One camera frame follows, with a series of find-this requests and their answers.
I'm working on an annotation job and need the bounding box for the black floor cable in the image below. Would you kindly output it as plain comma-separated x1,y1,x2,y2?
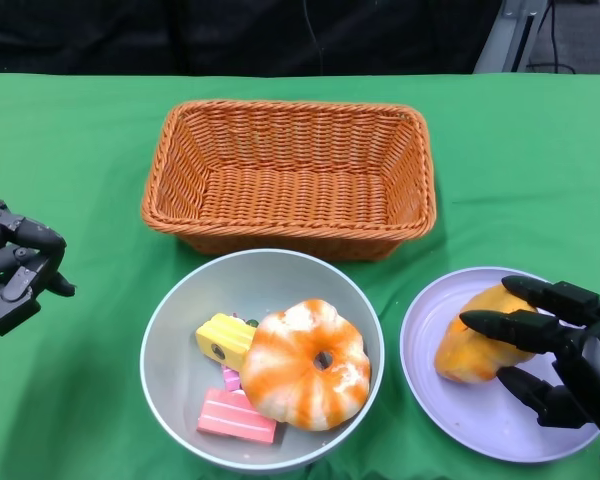
527,0,579,75

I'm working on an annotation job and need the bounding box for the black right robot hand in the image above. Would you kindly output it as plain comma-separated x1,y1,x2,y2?
458,274,600,446

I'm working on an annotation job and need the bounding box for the orange loaf bread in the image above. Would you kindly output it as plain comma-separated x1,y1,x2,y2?
433,283,539,384

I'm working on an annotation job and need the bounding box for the orange wicker basket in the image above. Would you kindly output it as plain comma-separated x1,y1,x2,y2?
140,99,438,263

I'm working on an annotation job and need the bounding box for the magenta pink cake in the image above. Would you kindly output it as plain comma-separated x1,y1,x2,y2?
221,363,245,393

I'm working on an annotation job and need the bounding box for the green tablecloth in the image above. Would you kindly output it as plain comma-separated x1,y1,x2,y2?
0,73,600,480

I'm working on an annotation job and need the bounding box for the yellow striped cake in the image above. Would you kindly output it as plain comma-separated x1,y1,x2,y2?
195,312,259,371

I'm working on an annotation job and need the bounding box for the pale lavender round plate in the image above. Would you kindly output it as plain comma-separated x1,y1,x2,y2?
399,266,600,464

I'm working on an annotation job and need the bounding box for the black backdrop curtain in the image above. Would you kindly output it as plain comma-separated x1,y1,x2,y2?
0,0,506,76

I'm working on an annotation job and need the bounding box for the grey round bowl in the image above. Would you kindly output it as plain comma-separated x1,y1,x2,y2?
139,248,385,475

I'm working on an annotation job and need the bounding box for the orange white ring bread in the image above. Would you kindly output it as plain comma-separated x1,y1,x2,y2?
241,298,372,432

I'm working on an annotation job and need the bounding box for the grey metal frame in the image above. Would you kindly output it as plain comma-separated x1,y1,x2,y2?
473,0,546,75

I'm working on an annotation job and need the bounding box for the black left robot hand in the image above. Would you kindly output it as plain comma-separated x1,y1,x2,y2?
0,199,77,344

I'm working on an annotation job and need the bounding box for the salmon pink striped cake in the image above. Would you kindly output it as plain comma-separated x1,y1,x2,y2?
196,388,280,445

